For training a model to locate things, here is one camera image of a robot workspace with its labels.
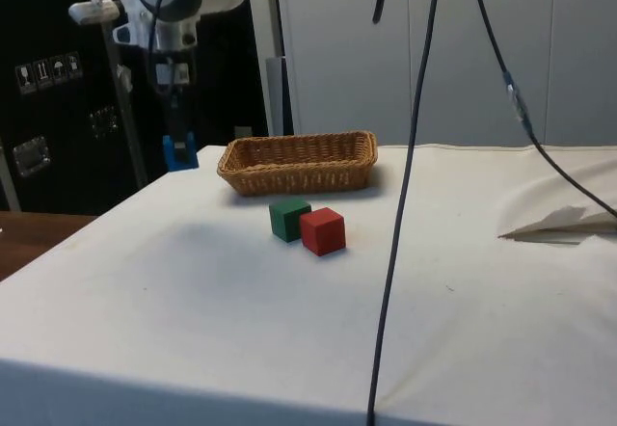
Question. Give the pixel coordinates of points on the wicker basket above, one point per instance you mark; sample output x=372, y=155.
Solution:
x=299, y=175

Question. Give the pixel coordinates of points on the green cube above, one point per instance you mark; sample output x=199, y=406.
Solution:
x=284, y=221

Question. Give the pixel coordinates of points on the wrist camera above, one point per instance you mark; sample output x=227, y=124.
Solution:
x=94, y=11

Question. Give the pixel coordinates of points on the black cabinet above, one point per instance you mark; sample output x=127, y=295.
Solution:
x=53, y=108

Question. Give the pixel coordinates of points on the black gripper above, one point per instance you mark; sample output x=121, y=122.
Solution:
x=176, y=71

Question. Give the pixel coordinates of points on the red cube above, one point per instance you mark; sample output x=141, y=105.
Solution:
x=323, y=233

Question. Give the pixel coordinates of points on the blue cube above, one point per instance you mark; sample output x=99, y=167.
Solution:
x=169, y=160

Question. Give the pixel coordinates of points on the pale locker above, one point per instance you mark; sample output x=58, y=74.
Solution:
x=347, y=60
x=472, y=60
x=588, y=60

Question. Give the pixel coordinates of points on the grey metal pole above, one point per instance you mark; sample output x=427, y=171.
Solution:
x=123, y=122

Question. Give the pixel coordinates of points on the brown wooden table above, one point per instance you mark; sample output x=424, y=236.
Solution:
x=34, y=238

